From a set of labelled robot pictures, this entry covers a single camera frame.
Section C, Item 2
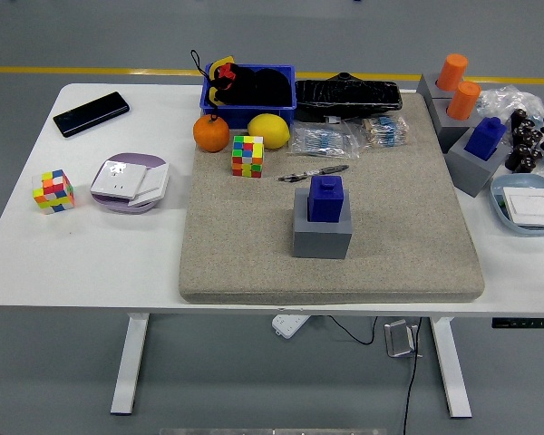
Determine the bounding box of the black pouch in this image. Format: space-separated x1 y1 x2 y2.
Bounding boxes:
217 65 291 106

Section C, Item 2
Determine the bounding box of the dark knobs cluster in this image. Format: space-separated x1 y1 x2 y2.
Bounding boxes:
505 108 544 174

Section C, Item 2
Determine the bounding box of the black keyboard in plastic wrap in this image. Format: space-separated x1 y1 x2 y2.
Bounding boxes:
294 72 403 122

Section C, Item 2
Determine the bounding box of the orange cylinder seal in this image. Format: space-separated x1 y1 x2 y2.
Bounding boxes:
447 81 482 121
436 53 470 92

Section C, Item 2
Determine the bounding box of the black smartphone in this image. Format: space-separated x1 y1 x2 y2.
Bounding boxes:
53 91 131 139

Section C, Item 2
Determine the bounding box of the white table leg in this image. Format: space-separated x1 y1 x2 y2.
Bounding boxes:
110 312 150 416
430 316 473 419

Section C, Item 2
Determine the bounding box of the white switch panel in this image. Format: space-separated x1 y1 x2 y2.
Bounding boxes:
501 186 544 227
127 162 171 208

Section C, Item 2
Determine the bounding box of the orange fruit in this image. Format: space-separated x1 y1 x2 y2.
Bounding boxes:
192 113 231 153

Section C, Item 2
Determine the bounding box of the blue seal stamp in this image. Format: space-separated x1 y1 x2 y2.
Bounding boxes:
464 116 508 160
307 174 350 224

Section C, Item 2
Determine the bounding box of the light blue tray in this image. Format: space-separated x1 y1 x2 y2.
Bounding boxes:
489 173 544 237

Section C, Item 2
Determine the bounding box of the yellow lemon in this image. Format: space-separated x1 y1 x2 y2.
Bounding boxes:
247 112 291 150

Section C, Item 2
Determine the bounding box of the yellow charm with black cord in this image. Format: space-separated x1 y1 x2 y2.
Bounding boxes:
189 48 238 121

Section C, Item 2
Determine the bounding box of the purple tray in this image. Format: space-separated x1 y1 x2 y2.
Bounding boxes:
90 151 170 215

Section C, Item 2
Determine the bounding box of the white wall socket panel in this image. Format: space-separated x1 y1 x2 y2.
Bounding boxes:
90 160 149 200

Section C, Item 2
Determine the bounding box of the black table control panel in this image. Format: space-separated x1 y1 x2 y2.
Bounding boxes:
491 317 544 329

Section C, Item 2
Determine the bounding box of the grey seal holder block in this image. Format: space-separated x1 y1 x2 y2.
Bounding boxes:
292 188 355 260
429 97 484 153
447 130 513 198
416 72 457 108

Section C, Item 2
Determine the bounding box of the black silver pen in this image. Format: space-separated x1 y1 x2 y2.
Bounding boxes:
278 164 351 183

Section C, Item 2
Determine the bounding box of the white power strip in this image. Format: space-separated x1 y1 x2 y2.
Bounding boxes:
271 314 310 339

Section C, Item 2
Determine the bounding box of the grey-brown mat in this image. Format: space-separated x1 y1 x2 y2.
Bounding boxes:
179 92 486 305

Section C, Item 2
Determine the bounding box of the neat rubik's cube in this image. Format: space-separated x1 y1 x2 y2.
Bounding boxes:
231 134 266 179

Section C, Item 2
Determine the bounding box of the crumpled clear plastic bag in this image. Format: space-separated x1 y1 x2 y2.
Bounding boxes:
475 83 544 178

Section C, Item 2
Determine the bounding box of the silver metal bracket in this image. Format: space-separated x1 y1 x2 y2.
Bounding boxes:
384 319 421 360

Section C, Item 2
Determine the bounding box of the blue plastic bin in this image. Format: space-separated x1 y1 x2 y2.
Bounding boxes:
199 63 297 131

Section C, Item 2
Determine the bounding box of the twisted rubik's cube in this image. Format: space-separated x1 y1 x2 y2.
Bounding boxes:
32 169 76 215

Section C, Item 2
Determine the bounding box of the large clear resistor bag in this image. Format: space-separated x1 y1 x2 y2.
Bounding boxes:
286 121 362 160

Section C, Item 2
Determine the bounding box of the small clear resistor bag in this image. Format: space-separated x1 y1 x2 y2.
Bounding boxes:
357 113 412 150

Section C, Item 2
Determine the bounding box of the black floor cable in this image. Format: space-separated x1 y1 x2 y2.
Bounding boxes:
326 314 423 435

